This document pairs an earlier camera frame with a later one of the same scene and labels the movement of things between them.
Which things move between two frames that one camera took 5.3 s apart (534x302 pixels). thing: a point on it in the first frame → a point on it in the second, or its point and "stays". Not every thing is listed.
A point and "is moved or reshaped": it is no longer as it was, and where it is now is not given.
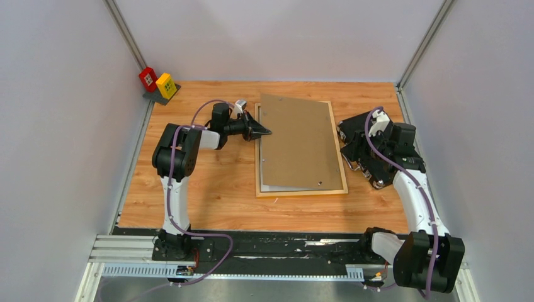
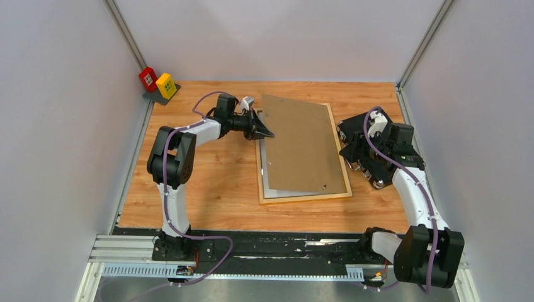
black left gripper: x=254 y=129 stays
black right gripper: x=359 y=143 stays
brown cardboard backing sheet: x=301 y=151 stays
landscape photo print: x=267 y=188 is moved or reshaped
